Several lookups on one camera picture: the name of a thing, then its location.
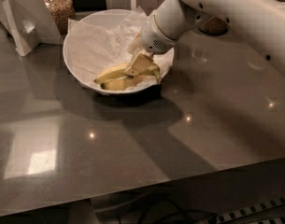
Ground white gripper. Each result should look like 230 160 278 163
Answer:
124 10 177 77

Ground yellow banana bunch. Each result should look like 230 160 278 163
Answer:
94 63 162 91

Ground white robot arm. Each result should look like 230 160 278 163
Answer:
128 0 285 77

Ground white bowl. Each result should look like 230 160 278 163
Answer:
62 8 175 96

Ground white crumpled paper liner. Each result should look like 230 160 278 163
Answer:
66 6 174 88

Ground right glass jar of grains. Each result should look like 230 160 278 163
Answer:
199 18 228 35

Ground glass jar of grains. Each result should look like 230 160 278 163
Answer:
44 0 75 35
199 18 228 35

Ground left glass jar of grains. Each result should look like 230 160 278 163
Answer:
44 0 75 35

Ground white folded card stand left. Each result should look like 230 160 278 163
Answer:
0 0 63 57

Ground black white striped strip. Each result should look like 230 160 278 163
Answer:
199 194 285 224

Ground black cables under table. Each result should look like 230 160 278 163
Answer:
117 196 218 224

